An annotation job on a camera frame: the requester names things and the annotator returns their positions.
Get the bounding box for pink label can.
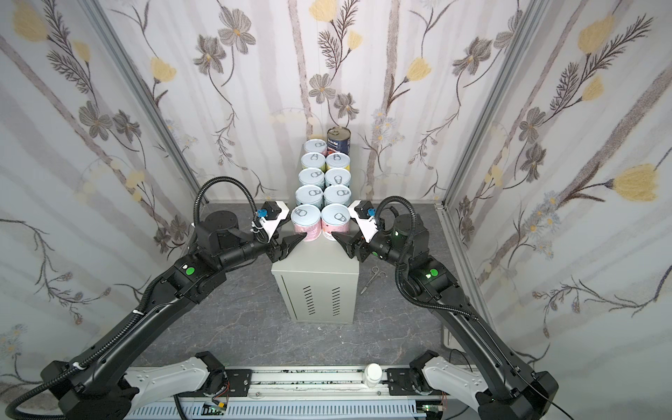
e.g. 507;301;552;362
290;204;322;242

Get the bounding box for white dark can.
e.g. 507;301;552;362
323;185;353;207

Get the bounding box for teal label can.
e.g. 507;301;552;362
298;168;326;189

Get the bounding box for yellow label can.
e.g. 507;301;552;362
325;152;351;171

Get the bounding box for green label can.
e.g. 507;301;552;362
300;152;327;173

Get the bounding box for pink white can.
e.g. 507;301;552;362
303;138;327;156

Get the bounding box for blue red tomato can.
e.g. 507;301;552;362
327;126;351;155

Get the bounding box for dark label can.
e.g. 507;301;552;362
295;185;324;209

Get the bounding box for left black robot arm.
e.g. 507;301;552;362
5;176;306;419

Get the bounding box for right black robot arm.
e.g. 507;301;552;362
332;196;559;419

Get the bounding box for small metal scissors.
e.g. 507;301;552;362
360;267;383;295

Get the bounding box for grey metal cabinet box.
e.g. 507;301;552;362
271;236;360;325

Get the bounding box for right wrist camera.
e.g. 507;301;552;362
348;201;378;243

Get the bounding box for aluminium rail frame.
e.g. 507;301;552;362
93;364;542;420

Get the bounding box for white cable duct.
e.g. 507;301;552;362
125;401;426;420

